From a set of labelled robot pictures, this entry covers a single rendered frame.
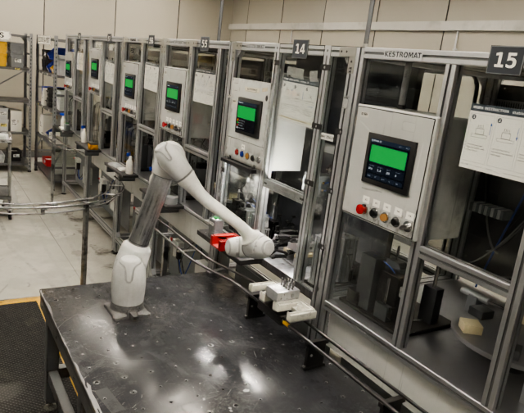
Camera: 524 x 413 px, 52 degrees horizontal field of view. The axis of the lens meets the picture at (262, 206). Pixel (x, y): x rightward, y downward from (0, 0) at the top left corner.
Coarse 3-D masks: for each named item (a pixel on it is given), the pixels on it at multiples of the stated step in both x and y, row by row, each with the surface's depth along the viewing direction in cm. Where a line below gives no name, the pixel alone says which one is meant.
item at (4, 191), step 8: (0, 136) 570; (8, 136) 572; (8, 144) 604; (8, 152) 607; (8, 160) 609; (8, 168) 570; (8, 176) 572; (8, 184) 574; (0, 192) 592; (8, 192) 576; (8, 200) 577; (8, 216) 581
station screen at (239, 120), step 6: (240, 102) 300; (246, 102) 294; (252, 108) 289; (240, 120) 301; (246, 120) 295; (252, 120) 290; (240, 126) 301; (246, 126) 295; (252, 126) 290; (246, 132) 295; (252, 132) 290
